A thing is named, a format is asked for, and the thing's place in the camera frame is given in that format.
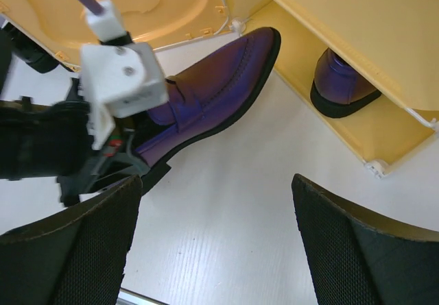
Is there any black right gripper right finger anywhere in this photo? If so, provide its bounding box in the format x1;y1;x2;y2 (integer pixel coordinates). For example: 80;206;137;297
292;173;438;304

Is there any black leather shoe right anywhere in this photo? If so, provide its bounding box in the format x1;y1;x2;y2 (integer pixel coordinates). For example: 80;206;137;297
2;22;60;74

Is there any purple loafer shoe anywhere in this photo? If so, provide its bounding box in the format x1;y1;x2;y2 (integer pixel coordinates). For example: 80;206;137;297
132;27;281;193
310;48;381;119

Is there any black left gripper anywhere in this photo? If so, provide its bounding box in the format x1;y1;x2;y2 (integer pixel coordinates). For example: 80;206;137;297
1;78;137;206

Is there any yellow plastic shoe cabinet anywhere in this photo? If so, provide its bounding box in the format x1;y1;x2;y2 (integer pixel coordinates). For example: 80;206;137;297
226;0;438;178

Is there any yellow cabinet door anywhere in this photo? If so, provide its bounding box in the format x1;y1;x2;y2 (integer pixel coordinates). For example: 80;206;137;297
1;0;230;71

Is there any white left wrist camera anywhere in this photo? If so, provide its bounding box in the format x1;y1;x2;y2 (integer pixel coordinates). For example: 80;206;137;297
79;0;169;151

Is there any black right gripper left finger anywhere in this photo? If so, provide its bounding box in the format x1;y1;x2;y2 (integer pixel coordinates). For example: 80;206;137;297
1;176;142;304

